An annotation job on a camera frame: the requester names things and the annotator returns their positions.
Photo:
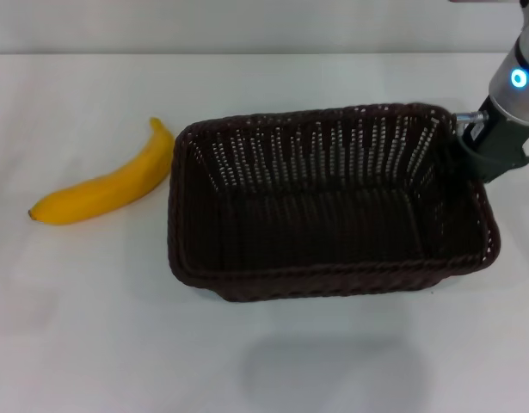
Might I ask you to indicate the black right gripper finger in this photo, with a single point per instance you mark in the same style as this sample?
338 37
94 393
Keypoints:
477 165

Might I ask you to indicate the yellow banana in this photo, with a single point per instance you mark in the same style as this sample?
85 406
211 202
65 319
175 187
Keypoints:
118 185

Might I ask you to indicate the dark brown woven basket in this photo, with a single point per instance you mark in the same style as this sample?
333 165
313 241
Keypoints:
315 241

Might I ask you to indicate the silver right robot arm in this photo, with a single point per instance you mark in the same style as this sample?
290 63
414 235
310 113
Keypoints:
511 96

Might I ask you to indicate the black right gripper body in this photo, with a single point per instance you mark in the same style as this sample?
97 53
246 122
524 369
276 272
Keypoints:
505 137

